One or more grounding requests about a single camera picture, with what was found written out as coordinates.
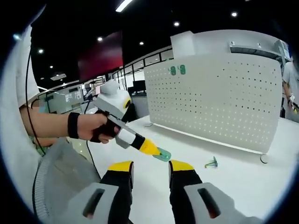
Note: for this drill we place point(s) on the white pegboard mounting plate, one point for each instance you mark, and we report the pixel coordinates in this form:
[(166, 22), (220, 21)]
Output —
[(210, 105)]

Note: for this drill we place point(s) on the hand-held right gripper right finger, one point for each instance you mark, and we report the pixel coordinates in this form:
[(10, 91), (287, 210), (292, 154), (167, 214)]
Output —
[(194, 200)]

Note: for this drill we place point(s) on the green patterned clothing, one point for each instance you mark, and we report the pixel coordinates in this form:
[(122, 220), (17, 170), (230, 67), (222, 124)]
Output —
[(35, 145)]

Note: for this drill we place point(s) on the grey mesh office chair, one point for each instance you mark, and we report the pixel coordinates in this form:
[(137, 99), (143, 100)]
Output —
[(60, 168)]

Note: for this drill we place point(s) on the green hook assembly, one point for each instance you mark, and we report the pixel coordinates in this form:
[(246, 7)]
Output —
[(173, 70), (165, 156), (213, 163), (182, 69)]

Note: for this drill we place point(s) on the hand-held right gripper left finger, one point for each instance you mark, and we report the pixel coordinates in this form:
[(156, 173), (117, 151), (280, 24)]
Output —
[(112, 198)]

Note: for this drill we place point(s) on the dark red overhead panel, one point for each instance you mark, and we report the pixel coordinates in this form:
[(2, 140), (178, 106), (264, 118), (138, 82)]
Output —
[(100, 58)]

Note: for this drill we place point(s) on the dark computer monitor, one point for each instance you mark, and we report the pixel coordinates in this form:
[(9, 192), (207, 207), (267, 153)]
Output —
[(139, 86)]

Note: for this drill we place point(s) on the glass partition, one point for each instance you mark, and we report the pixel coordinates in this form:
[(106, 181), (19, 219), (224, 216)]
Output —
[(63, 102)]

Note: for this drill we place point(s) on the person's white shirt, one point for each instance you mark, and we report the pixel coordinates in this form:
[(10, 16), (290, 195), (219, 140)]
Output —
[(16, 81)]

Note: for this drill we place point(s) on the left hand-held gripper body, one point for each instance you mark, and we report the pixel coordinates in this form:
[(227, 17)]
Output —
[(114, 102)]

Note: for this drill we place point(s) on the ceiling light strip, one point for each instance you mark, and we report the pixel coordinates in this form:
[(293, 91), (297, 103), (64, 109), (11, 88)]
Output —
[(123, 5)]

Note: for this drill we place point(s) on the person's left hand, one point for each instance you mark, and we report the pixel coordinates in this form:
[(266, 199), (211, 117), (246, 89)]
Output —
[(88, 126)]

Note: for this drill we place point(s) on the black wristband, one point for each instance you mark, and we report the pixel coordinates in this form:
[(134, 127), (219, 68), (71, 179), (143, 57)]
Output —
[(73, 126)]

